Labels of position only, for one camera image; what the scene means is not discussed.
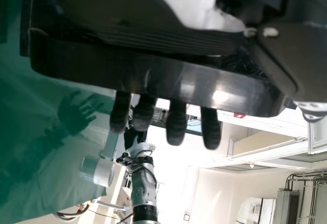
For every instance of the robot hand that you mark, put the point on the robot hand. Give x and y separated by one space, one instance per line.
132 139
158 6

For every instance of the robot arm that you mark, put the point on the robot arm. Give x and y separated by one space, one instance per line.
144 188

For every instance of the white tape roll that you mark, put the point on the white tape roll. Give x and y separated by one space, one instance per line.
102 171

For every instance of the grey metal cabinet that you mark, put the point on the grey metal cabinet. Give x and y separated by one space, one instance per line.
288 206

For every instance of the grey conduit pipes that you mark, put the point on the grey conduit pipes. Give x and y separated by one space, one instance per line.
306 179

